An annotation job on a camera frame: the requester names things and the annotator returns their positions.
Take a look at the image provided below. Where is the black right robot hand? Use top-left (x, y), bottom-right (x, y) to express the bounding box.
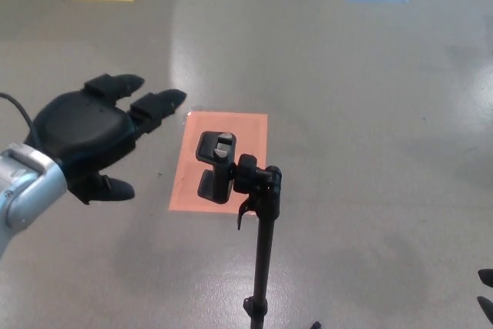
top-left (476, 268), bottom-right (493, 317)

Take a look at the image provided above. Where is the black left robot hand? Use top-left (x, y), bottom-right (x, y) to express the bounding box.
top-left (23, 73), bottom-right (188, 205)

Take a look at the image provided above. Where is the black phone stand tripod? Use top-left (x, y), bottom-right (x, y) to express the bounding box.
top-left (195, 130), bottom-right (323, 329)

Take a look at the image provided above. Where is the orange floor tape rectangle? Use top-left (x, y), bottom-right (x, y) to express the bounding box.
top-left (168, 110), bottom-right (269, 217)

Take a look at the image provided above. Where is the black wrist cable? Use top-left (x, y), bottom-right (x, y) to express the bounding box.
top-left (0, 92), bottom-right (39, 146)

